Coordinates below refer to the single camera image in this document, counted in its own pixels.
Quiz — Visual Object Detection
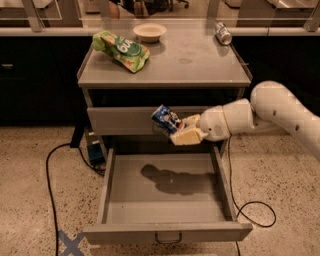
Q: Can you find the blue power box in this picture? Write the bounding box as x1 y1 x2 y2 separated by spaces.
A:
85 128 105 166

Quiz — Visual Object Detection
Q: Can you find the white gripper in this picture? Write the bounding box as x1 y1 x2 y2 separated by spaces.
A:
170 106 230 146

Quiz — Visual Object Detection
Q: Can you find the grey drawer cabinet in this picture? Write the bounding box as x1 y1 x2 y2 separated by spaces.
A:
78 20 251 154

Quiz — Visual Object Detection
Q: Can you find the black cable floor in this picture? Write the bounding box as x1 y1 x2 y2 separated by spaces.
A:
45 142 107 256
227 134 278 256

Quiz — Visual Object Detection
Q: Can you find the beige paper bowl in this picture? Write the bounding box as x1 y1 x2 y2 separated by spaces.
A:
133 23 167 43

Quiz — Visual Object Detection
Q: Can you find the black cable left floor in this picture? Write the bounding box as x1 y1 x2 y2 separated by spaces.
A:
45 142 107 256

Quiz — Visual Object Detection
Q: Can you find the blue tape cross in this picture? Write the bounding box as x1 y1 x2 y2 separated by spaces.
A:
59 230 84 256

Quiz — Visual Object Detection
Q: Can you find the green chip bag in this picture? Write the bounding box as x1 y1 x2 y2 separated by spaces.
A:
92 30 150 73

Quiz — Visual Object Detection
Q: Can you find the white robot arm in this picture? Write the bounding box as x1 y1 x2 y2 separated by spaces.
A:
170 81 320 160

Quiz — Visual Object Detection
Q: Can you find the open grey middle drawer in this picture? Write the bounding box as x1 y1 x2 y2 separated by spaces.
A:
84 145 253 245

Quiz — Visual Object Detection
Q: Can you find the black cable right floor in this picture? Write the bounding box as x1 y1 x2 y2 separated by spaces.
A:
227 134 278 256

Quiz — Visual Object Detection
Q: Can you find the silver soda can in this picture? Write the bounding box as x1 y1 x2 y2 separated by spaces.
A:
215 22 232 45

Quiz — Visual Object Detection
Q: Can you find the blue pepsi can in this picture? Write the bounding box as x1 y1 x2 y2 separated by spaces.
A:
151 105 185 136

